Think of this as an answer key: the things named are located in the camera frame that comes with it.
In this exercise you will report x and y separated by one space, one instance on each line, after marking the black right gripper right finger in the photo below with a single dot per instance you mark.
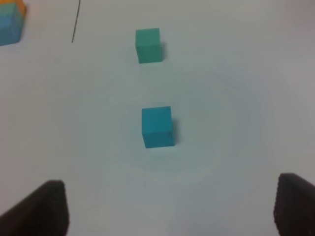
294 209

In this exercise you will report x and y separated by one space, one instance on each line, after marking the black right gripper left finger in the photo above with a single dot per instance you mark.
44 212

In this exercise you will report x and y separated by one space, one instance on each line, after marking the template blue cube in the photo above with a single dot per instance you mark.
11 27

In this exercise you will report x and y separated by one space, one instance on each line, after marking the template green cube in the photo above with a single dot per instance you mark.
8 8

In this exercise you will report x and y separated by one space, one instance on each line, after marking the template orange cube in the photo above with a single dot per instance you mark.
20 4

